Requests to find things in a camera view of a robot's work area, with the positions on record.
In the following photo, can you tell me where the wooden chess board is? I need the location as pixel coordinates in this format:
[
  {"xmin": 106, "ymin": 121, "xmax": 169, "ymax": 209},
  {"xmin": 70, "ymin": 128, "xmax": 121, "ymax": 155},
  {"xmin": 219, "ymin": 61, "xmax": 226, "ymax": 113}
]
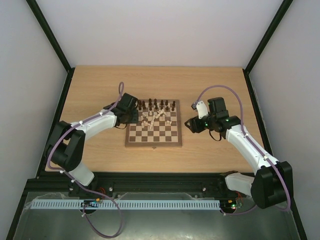
[{"xmin": 124, "ymin": 98, "xmax": 183, "ymax": 149}]

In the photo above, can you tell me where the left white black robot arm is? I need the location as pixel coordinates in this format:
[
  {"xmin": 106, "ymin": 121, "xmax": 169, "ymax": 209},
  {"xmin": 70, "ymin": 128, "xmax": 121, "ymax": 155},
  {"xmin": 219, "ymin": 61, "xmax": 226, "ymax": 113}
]
[{"xmin": 44, "ymin": 93, "xmax": 138, "ymax": 187}]

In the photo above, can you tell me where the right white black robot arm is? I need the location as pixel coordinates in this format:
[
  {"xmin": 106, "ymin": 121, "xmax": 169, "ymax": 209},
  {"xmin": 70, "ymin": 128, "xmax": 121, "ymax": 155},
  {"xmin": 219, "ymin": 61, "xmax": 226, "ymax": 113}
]
[{"xmin": 184, "ymin": 97, "xmax": 293, "ymax": 209}]

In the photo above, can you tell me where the row of dark pieces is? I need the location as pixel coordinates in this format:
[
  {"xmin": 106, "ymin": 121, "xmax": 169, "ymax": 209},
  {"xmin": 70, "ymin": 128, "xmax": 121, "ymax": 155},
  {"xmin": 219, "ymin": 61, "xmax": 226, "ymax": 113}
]
[{"xmin": 136, "ymin": 98, "xmax": 180, "ymax": 113}]

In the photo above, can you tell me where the pile of white pieces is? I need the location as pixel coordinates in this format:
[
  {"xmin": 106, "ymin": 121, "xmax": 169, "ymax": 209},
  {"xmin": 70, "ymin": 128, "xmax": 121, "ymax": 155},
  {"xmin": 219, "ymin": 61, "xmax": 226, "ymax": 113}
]
[{"xmin": 136, "ymin": 110, "xmax": 177, "ymax": 131}]

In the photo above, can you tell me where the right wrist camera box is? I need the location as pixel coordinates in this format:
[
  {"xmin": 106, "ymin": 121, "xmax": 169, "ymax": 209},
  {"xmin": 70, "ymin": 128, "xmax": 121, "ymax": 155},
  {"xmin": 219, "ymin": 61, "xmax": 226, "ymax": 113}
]
[{"xmin": 191, "ymin": 100, "xmax": 209, "ymax": 120}]

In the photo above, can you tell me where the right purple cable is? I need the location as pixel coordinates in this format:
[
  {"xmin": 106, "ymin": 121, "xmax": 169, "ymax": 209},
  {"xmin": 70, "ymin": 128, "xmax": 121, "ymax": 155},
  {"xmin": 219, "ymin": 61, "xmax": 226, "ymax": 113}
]
[{"xmin": 197, "ymin": 84, "xmax": 293, "ymax": 216}]

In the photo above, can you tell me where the purple cable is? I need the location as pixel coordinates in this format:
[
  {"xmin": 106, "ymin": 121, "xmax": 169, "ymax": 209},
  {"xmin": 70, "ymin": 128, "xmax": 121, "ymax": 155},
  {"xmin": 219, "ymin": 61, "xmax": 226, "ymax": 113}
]
[
  {"xmin": 46, "ymin": 81, "xmax": 126, "ymax": 237},
  {"xmin": 197, "ymin": 84, "xmax": 293, "ymax": 216}
]

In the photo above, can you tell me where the black aluminium frame rail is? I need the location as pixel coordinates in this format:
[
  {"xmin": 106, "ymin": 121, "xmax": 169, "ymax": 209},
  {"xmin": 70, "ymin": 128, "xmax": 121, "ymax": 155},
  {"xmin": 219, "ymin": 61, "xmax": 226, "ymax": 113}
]
[{"xmin": 24, "ymin": 172, "xmax": 244, "ymax": 200}]

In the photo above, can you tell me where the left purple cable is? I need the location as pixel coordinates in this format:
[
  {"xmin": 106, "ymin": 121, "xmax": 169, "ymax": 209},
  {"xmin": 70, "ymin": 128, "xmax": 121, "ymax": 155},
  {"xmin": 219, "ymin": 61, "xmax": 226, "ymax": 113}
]
[{"xmin": 46, "ymin": 81, "xmax": 126, "ymax": 237}]

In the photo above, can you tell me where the light blue cable duct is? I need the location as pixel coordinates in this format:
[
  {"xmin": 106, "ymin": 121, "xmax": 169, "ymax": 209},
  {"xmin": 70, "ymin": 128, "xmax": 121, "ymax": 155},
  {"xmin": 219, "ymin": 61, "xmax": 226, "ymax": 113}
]
[{"xmin": 30, "ymin": 199, "xmax": 220, "ymax": 210}]

